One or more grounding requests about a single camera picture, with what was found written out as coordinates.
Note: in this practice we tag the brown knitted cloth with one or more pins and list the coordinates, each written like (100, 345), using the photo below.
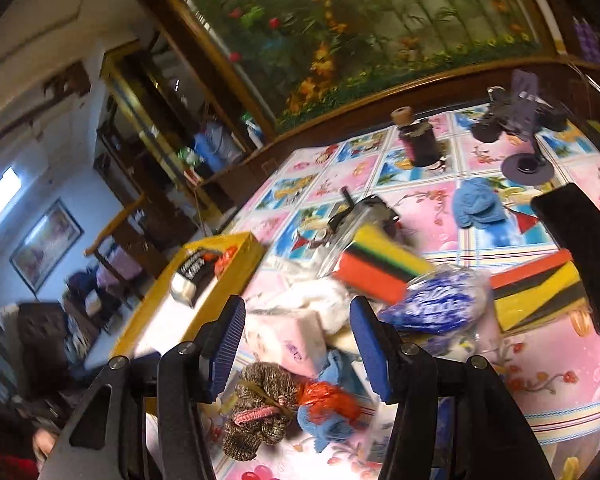
(260, 385)

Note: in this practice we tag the dark metal gadget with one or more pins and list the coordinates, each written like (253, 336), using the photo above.
(365, 210)

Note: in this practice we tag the framed wall painting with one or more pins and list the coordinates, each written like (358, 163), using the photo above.
(45, 245)

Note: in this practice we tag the dark wooden sofa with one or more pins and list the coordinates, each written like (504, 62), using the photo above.
(45, 340)

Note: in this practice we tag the wooden display cabinet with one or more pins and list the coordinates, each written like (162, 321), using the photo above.
(145, 125)

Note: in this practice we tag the white pack with black label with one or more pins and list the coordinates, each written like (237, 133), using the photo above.
(192, 272)

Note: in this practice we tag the white bottle with green top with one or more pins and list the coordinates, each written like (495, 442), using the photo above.
(254, 132)

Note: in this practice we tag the black phone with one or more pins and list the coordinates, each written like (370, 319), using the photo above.
(575, 240)

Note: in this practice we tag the light blue towel cloth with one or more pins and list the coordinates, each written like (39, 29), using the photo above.
(480, 205)

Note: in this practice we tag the black camera device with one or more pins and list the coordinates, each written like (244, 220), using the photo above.
(485, 132)

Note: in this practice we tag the white tissue pack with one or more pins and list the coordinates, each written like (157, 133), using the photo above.
(285, 340)

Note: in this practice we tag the white fluffy cloth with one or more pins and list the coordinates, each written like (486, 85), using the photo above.
(310, 295)

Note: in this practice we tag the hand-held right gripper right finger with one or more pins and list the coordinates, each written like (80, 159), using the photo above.
(372, 345)

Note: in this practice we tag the side table with pink cloth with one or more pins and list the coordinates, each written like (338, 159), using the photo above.
(120, 265)

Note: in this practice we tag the wooden chair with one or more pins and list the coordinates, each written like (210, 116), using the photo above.
(130, 240)

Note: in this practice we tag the yellow cardboard box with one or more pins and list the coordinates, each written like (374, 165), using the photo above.
(245, 255)

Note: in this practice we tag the rainbow striped cloth pack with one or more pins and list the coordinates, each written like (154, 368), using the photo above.
(380, 260)
(535, 295)

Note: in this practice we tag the blue white patterned bag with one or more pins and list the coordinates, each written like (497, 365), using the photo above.
(435, 300)

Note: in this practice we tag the green bag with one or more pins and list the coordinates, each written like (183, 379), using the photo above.
(189, 157)

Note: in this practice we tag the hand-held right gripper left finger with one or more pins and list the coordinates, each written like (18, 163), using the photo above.
(225, 340)

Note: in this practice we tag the blue thermos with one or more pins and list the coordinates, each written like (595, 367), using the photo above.
(204, 152)

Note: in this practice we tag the dark jar with cork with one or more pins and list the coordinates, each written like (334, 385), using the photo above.
(420, 140)

